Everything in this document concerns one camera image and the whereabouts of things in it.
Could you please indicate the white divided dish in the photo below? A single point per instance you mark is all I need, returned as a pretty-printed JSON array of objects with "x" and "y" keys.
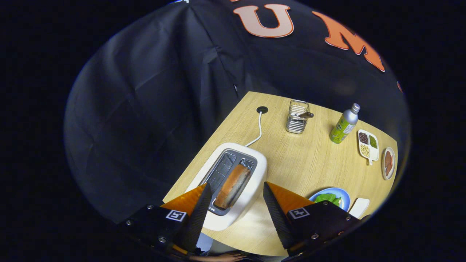
[{"x": 374, "y": 154}]

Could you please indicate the toasted bread slice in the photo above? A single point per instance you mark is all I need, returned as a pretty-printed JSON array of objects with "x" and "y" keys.
[{"x": 233, "y": 185}]

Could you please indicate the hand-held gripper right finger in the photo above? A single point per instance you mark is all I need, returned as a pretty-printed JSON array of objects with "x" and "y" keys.
[{"x": 278, "y": 218}]

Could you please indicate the white oval plate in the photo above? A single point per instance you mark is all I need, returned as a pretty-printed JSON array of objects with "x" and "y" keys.
[{"x": 393, "y": 163}]

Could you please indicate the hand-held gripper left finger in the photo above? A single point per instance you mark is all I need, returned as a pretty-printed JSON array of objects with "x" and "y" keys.
[{"x": 198, "y": 218}]

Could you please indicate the pile of yellow soybeans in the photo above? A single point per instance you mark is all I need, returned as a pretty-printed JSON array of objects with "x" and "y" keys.
[{"x": 365, "y": 150}]

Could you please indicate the blue plate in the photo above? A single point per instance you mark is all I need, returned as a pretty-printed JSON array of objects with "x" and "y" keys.
[{"x": 346, "y": 199}]

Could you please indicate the pile of dark beans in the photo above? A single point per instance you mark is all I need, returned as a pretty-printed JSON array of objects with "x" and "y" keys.
[{"x": 363, "y": 138}]

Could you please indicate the brown meat slice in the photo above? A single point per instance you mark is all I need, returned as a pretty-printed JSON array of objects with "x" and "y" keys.
[
  {"x": 388, "y": 169},
  {"x": 389, "y": 157}
]

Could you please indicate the white toaster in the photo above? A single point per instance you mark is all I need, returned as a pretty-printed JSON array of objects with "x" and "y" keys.
[{"x": 256, "y": 171}]

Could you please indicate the green lettuce leaf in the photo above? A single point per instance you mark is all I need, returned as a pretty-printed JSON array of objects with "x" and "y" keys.
[{"x": 326, "y": 198}]

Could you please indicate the pile of green beans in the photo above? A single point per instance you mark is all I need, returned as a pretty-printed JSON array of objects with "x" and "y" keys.
[{"x": 373, "y": 141}]

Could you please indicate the white square plate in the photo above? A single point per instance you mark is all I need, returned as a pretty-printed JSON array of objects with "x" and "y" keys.
[{"x": 359, "y": 207}]

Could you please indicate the green and silver bottle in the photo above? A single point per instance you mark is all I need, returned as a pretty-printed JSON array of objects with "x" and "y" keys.
[{"x": 342, "y": 129}]

